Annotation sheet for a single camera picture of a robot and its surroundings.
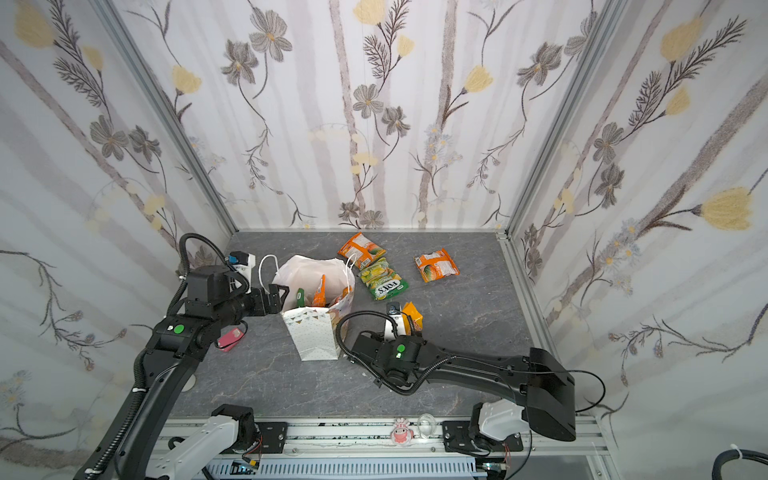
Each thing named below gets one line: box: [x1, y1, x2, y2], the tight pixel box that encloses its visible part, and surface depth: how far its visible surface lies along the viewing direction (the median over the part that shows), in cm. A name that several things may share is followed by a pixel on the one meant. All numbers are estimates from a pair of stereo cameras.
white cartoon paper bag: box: [272, 255, 355, 362], surface depth 81 cm
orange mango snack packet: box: [338, 232, 387, 270], surface depth 113 cm
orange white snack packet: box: [414, 248, 461, 283], surface depth 109 cm
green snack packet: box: [296, 287, 305, 308], surface depth 87 cm
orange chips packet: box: [312, 273, 327, 307], surface depth 87 cm
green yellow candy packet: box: [358, 258, 409, 301], surface depth 103 cm
